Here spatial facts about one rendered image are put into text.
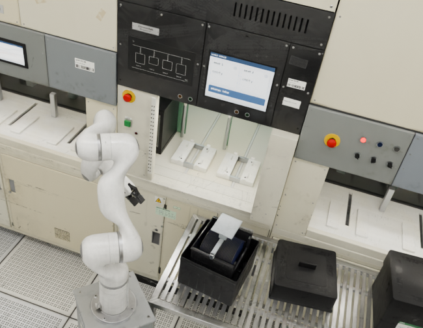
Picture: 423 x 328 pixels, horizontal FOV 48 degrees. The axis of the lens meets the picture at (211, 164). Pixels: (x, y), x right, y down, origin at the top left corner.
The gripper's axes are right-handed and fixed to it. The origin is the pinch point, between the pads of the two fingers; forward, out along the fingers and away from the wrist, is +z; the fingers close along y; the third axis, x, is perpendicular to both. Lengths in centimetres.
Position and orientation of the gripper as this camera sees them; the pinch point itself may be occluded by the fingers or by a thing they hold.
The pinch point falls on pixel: (137, 200)
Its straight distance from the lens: 227.4
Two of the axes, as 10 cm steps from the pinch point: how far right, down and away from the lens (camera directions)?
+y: 5.5, -2.2, -8.0
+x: 5.6, -6.2, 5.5
